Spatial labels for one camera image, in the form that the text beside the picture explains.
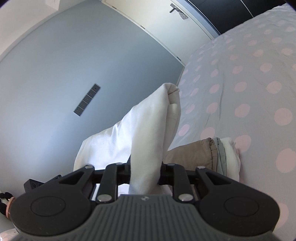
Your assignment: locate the cream white long-sleeve shirt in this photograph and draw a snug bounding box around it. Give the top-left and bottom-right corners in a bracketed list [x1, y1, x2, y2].
[73, 83, 181, 195]

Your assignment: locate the folded beige garment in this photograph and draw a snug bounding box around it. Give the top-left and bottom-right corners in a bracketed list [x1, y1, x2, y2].
[163, 138, 218, 171]

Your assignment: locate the folded grey garment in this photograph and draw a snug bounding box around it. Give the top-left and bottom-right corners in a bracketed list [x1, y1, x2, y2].
[213, 138, 227, 176]

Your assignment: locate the folded white garment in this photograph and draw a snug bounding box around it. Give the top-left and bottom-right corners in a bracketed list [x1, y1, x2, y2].
[221, 138, 241, 182]

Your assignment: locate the grey pink-dotted bed cover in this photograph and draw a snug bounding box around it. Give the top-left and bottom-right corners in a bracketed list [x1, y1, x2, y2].
[171, 4, 295, 240]

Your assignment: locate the white room door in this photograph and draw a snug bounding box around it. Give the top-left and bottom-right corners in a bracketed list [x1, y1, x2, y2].
[103, 0, 214, 65]

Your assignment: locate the black sliding wardrobe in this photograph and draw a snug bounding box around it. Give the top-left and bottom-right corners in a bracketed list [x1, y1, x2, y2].
[187, 0, 286, 34]

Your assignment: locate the grey wall switch panel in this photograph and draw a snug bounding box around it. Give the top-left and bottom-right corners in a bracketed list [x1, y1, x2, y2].
[74, 84, 101, 116]

